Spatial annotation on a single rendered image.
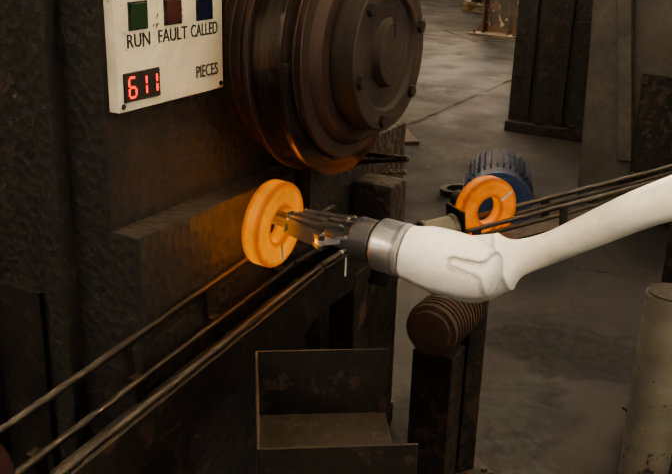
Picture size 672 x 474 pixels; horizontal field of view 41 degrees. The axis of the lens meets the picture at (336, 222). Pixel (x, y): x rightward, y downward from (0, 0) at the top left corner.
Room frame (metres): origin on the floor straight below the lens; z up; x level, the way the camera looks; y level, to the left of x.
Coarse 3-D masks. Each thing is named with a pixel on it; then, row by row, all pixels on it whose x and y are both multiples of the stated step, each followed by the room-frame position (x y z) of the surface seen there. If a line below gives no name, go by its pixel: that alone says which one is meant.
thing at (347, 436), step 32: (256, 352) 1.21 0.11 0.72; (288, 352) 1.22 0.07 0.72; (320, 352) 1.23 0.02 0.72; (352, 352) 1.23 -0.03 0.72; (384, 352) 1.24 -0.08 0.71; (256, 384) 1.12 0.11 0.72; (288, 384) 1.22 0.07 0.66; (320, 384) 1.23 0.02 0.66; (352, 384) 1.23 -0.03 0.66; (384, 384) 1.24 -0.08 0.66; (256, 416) 1.03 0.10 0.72; (288, 416) 1.21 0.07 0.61; (320, 416) 1.22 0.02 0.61; (352, 416) 1.22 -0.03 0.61; (384, 416) 1.22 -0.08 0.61; (256, 448) 1.05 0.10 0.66; (288, 448) 0.96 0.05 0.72; (320, 448) 0.97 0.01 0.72; (352, 448) 0.97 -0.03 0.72; (384, 448) 0.97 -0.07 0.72; (416, 448) 0.98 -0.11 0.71
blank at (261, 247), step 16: (256, 192) 1.47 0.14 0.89; (272, 192) 1.46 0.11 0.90; (288, 192) 1.50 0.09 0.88; (256, 208) 1.44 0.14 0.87; (272, 208) 1.46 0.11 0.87; (288, 208) 1.51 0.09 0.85; (256, 224) 1.43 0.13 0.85; (256, 240) 1.42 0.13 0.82; (272, 240) 1.50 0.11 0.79; (288, 240) 1.51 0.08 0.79; (256, 256) 1.43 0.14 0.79; (272, 256) 1.47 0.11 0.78
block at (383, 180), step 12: (360, 180) 1.87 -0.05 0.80; (372, 180) 1.87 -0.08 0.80; (384, 180) 1.87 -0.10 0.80; (396, 180) 1.87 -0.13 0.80; (360, 192) 1.86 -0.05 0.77; (372, 192) 1.85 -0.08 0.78; (384, 192) 1.83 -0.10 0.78; (396, 192) 1.84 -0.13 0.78; (360, 204) 1.86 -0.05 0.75; (372, 204) 1.85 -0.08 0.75; (384, 204) 1.83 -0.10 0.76; (396, 204) 1.85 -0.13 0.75; (360, 216) 1.86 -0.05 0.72; (372, 216) 1.85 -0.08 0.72; (384, 216) 1.83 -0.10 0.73; (396, 216) 1.85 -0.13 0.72; (372, 276) 1.84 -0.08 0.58; (384, 276) 1.83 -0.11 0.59
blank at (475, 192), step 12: (480, 180) 1.96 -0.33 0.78; (492, 180) 1.96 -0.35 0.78; (468, 192) 1.94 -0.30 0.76; (480, 192) 1.95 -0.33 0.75; (492, 192) 1.96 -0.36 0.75; (504, 192) 1.98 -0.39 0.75; (456, 204) 1.95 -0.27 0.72; (468, 204) 1.93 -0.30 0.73; (480, 204) 1.95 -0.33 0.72; (504, 204) 1.98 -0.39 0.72; (468, 216) 1.93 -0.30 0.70; (492, 216) 1.99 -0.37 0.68; (504, 216) 1.98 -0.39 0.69; (492, 228) 1.97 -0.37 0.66
